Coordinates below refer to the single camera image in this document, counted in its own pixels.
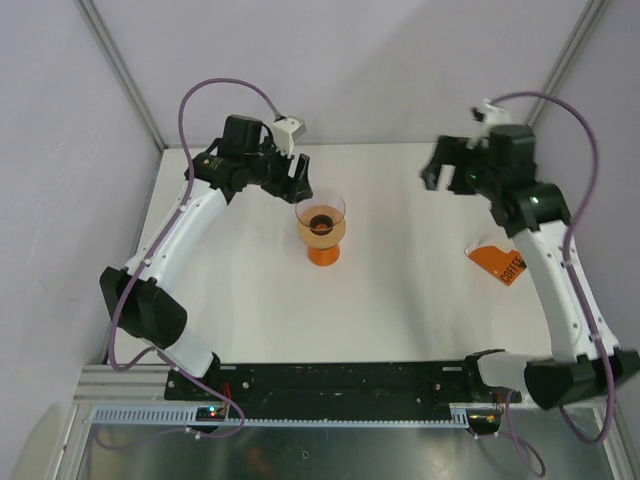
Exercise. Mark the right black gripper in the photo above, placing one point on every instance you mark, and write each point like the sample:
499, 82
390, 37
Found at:
448, 151

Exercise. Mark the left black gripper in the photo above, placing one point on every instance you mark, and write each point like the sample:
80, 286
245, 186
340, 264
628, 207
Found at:
292, 189

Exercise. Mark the clear glass dripper cone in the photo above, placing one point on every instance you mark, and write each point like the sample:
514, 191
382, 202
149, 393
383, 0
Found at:
326, 205

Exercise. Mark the orange glass carafe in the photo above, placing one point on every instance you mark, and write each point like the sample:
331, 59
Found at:
323, 243

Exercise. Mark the orange coffee filter packet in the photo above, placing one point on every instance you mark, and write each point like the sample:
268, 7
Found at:
505, 266

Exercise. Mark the white paper coffee filter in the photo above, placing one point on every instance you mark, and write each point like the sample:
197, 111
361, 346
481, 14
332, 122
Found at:
496, 239

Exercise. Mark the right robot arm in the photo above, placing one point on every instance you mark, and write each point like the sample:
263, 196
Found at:
586, 358

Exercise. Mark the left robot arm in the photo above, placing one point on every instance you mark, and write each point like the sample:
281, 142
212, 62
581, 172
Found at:
139, 295

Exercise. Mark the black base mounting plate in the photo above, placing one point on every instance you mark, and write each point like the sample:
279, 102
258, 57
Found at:
378, 390

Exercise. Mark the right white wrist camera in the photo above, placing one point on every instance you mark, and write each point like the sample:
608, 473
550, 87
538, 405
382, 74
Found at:
487, 116

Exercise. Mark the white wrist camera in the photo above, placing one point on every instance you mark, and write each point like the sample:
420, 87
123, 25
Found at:
487, 116
286, 131

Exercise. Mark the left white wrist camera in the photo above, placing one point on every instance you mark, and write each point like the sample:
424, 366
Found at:
286, 131

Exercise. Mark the right aluminium table rail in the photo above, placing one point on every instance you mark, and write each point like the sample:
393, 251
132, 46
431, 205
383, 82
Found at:
536, 218

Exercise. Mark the right aluminium frame post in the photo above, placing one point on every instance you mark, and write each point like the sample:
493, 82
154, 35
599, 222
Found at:
571, 51

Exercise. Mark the aluminium frame post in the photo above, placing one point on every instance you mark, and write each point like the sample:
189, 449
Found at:
571, 51
116, 62

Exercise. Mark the front aluminium frame beam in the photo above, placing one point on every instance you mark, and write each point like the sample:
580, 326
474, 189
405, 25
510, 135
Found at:
101, 383

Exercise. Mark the grey slotted cable duct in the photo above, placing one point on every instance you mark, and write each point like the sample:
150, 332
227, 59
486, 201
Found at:
195, 415

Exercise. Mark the left aluminium frame post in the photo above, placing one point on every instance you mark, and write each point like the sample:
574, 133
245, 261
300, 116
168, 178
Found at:
116, 62

